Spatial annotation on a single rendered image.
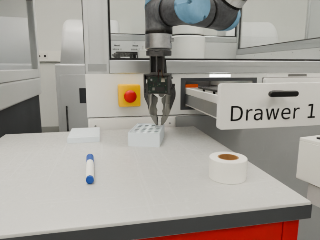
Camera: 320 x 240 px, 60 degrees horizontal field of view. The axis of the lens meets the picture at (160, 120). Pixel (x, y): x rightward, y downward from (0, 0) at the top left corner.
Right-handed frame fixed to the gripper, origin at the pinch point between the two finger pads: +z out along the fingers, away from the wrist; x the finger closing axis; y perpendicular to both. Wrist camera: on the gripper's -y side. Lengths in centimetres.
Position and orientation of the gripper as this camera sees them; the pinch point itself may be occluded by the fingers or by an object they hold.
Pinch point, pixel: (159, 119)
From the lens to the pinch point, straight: 83.0
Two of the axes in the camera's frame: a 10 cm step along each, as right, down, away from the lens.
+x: 9.9, 0.2, -1.2
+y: -1.3, 1.9, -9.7
